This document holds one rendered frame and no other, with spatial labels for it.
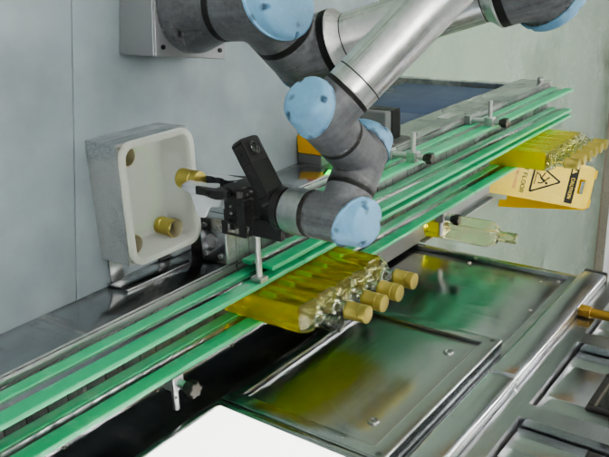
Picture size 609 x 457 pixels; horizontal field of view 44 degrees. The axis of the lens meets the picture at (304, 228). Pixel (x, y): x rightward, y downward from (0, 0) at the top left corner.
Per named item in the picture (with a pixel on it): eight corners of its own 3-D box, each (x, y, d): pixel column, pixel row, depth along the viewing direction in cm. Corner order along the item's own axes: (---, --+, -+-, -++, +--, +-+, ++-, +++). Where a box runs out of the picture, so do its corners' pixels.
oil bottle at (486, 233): (424, 236, 215) (512, 253, 200) (421, 219, 212) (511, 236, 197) (433, 226, 218) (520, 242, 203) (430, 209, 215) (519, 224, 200)
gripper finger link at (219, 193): (190, 197, 124) (236, 202, 120) (189, 188, 124) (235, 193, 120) (207, 189, 128) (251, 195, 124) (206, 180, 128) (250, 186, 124)
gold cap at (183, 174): (173, 170, 131) (192, 172, 128) (188, 165, 133) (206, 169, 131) (175, 189, 132) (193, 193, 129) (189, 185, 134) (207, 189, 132)
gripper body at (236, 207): (217, 232, 125) (274, 246, 118) (214, 182, 123) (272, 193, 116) (247, 220, 131) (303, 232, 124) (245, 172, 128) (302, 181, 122)
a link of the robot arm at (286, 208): (294, 196, 113) (325, 183, 119) (271, 191, 116) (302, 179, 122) (295, 243, 116) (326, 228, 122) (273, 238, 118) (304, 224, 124)
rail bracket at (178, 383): (137, 400, 134) (191, 424, 126) (132, 366, 132) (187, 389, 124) (153, 390, 137) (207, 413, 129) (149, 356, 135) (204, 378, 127)
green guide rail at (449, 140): (239, 228, 147) (271, 235, 143) (238, 223, 147) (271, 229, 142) (551, 89, 278) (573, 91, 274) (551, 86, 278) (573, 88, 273)
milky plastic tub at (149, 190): (101, 260, 138) (134, 269, 133) (85, 140, 130) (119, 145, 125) (171, 231, 151) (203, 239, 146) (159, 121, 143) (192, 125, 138)
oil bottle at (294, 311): (223, 311, 148) (311, 338, 136) (220, 285, 146) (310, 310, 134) (241, 300, 152) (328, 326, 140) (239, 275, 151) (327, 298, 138)
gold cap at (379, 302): (360, 310, 144) (380, 316, 141) (359, 293, 143) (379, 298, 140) (370, 303, 146) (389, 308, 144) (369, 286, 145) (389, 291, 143)
